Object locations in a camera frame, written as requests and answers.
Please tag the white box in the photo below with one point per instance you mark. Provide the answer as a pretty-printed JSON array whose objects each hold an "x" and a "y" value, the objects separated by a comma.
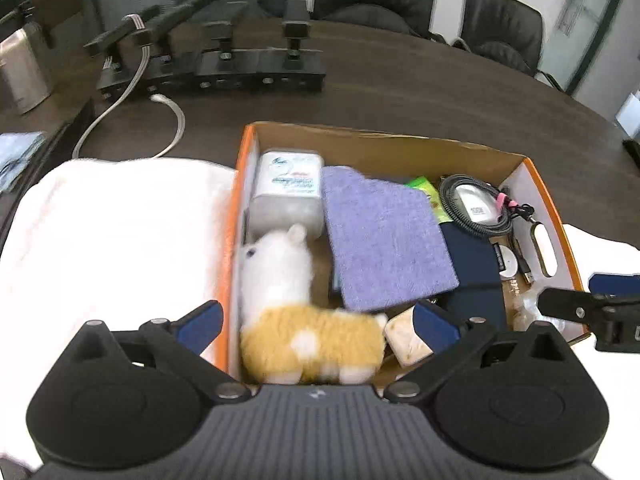
[{"x": 629, "y": 115}]

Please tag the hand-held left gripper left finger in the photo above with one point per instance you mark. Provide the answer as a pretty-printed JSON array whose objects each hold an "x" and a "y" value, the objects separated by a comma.
[{"x": 200, "y": 327}]

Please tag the white towel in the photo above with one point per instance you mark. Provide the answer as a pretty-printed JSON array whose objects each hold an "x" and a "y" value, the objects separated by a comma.
[{"x": 125, "y": 240}]

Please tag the green snack packet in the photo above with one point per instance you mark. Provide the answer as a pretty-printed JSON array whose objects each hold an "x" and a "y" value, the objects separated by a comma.
[{"x": 425, "y": 187}]

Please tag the orange-edged cardboard box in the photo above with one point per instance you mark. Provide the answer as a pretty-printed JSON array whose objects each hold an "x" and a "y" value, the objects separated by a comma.
[{"x": 380, "y": 147}]

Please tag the navy blue pouch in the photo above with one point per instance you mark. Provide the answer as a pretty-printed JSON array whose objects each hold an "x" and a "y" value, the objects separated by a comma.
[{"x": 470, "y": 260}]

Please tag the white round item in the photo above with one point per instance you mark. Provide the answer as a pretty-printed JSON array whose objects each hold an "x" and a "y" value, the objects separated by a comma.
[{"x": 507, "y": 262}]

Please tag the white wet wipes container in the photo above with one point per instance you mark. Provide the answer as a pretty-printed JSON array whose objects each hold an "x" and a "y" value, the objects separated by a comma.
[{"x": 287, "y": 180}]

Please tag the clear plastic wrapped item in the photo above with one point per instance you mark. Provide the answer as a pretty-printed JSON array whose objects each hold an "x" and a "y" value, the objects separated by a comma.
[{"x": 525, "y": 305}]

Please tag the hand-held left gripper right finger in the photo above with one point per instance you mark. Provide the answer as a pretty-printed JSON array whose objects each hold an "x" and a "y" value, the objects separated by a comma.
[{"x": 435, "y": 327}]

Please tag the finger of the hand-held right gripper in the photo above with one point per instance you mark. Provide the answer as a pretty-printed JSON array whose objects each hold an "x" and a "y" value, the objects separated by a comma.
[
  {"x": 615, "y": 283},
  {"x": 565, "y": 302}
]

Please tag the metal bin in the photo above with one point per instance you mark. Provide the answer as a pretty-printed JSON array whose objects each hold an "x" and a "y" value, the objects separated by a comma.
[{"x": 22, "y": 70}]

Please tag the blue plastic packet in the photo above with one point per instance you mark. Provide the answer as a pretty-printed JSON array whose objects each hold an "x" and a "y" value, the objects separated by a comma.
[{"x": 20, "y": 155}]

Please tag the purple cloth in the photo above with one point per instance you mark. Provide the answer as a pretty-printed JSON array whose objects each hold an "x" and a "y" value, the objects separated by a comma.
[{"x": 385, "y": 240}]

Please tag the black device stand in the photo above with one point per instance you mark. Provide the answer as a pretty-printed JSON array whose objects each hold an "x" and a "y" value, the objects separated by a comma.
[
  {"x": 292, "y": 67},
  {"x": 227, "y": 70},
  {"x": 172, "y": 75},
  {"x": 120, "y": 80}
]

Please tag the white and yellow plush alpaca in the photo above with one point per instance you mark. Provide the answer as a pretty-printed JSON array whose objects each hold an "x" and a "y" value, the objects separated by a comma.
[{"x": 300, "y": 330}]

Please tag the beige block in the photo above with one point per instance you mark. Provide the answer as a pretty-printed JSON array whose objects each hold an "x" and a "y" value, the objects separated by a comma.
[{"x": 405, "y": 337}]

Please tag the white charger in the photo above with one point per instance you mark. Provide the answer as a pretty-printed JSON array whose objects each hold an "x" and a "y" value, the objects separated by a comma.
[{"x": 475, "y": 202}]

